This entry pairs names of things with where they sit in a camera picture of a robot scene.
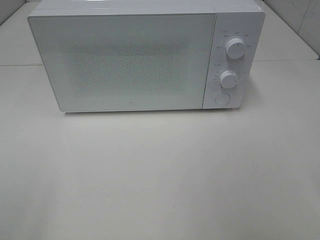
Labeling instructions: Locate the round white door release button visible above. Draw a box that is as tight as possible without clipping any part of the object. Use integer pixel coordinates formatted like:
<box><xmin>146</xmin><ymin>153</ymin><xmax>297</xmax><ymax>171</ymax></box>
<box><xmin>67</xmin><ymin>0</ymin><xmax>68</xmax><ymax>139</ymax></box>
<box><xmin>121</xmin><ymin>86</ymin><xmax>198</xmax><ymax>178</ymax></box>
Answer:
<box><xmin>215</xmin><ymin>93</ymin><xmax>231</xmax><ymax>107</ymax></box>

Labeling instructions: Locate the white microwave door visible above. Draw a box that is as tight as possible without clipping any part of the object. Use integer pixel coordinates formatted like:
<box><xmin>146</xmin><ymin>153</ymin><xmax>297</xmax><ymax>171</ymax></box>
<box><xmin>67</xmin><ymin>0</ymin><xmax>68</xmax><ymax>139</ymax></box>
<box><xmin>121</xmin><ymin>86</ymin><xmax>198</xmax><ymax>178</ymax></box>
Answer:
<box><xmin>28</xmin><ymin>14</ymin><xmax>215</xmax><ymax>112</ymax></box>

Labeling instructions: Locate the white microwave knob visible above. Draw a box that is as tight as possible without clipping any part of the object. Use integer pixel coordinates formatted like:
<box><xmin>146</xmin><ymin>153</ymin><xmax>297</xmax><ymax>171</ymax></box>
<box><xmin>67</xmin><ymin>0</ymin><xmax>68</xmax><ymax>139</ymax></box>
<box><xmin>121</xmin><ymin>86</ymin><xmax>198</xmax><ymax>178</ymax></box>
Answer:
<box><xmin>225</xmin><ymin>36</ymin><xmax>246</xmax><ymax>60</ymax></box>
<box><xmin>219</xmin><ymin>70</ymin><xmax>239</xmax><ymax>89</ymax></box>

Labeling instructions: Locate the white microwave oven body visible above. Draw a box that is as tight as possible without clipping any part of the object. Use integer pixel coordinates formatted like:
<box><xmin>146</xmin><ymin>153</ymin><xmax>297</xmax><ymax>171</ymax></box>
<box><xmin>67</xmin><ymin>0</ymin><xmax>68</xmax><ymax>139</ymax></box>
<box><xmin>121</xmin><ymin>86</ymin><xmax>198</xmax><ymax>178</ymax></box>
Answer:
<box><xmin>27</xmin><ymin>0</ymin><xmax>266</xmax><ymax>110</ymax></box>

